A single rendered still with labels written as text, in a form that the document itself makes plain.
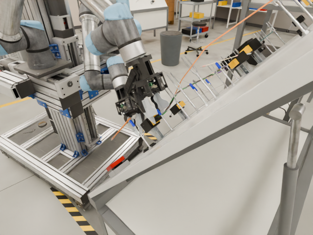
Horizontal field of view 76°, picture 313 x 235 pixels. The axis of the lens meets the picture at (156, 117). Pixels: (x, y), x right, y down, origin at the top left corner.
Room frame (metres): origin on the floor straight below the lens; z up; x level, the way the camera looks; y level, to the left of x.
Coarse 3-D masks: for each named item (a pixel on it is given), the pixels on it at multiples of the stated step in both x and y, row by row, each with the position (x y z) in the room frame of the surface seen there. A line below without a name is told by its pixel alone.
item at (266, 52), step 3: (264, 45) 1.60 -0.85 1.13; (267, 45) 1.60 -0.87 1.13; (270, 45) 1.60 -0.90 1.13; (267, 48) 1.52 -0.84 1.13; (270, 48) 1.52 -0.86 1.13; (273, 48) 1.52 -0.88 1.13; (276, 48) 1.52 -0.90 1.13; (264, 51) 1.45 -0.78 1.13; (267, 51) 1.45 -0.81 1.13; (273, 51) 1.45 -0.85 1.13; (264, 54) 1.39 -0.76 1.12; (267, 54) 1.39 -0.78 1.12; (270, 54) 1.39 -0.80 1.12; (252, 57) 1.35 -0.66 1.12; (246, 60) 1.37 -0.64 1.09; (249, 60) 1.36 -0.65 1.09; (252, 60) 1.35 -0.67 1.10; (249, 63) 1.36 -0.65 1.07; (252, 63) 1.34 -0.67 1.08; (255, 63) 1.33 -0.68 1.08
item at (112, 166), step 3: (117, 159) 0.41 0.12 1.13; (120, 159) 0.41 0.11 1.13; (123, 159) 0.41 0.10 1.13; (114, 162) 0.40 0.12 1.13; (117, 162) 0.40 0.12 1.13; (120, 162) 0.41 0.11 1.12; (111, 165) 0.39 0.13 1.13; (114, 165) 0.39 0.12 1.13; (117, 165) 0.40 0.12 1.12; (108, 168) 0.39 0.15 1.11; (111, 168) 0.38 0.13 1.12; (114, 168) 0.39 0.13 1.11; (108, 171) 0.40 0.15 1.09
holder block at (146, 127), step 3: (144, 120) 0.56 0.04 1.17; (147, 120) 0.55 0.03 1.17; (144, 123) 0.56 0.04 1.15; (147, 123) 0.55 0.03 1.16; (156, 123) 0.55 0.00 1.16; (159, 123) 0.56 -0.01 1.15; (141, 126) 0.57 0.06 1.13; (144, 126) 0.56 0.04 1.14; (147, 126) 0.55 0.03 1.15; (150, 126) 0.54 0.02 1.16; (153, 126) 0.54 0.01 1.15; (144, 129) 0.56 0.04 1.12; (147, 129) 0.55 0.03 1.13; (150, 129) 0.54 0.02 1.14; (147, 132) 0.55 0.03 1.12
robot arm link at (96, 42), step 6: (102, 24) 0.64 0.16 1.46; (96, 30) 0.64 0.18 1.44; (102, 30) 0.62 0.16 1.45; (90, 36) 0.65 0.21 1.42; (96, 36) 0.63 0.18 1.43; (102, 36) 0.62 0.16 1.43; (90, 42) 0.65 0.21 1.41; (96, 42) 0.63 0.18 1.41; (102, 42) 0.62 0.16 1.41; (108, 42) 0.61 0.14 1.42; (90, 48) 0.65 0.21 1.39; (96, 48) 0.64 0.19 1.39; (102, 48) 0.63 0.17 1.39; (108, 48) 0.64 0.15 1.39; (96, 54) 0.66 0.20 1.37
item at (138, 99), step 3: (135, 93) 0.55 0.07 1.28; (135, 96) 0.54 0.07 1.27; (138, 96) 0.54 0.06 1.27; (135, 99) 0.54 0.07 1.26; (138, 99) 0.54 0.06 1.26; (141, 99) 0.54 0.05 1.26; (138, 102) 0.53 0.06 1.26; (141, 102) 0.54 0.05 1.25; (138, 105) 0.53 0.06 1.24; (141, 105) 0.53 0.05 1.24; (141, 108) 0.53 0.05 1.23; (144, 111) 0.53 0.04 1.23
